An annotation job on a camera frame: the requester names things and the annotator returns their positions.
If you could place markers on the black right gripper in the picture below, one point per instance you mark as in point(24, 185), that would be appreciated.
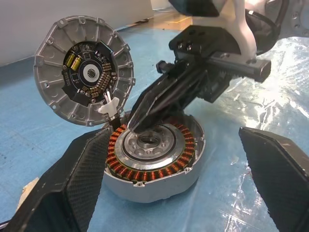
point(200, 41)

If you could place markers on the blue table cover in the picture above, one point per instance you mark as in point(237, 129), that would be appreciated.
point(29, 135)

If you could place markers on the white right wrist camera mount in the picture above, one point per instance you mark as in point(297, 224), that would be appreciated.
point(241, 29)

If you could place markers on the silver motor housing copper windings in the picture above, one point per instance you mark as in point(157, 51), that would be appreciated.
point(169, 191)

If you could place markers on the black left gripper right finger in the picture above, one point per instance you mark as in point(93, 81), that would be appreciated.
point(282, 181)

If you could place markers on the white plastic hinge clip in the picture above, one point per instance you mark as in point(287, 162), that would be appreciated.
point(109, 106)

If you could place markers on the silver motor lid circuit board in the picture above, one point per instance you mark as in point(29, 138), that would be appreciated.
point(55, 79)

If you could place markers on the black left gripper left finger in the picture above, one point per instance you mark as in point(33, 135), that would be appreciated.
point(60, 188)

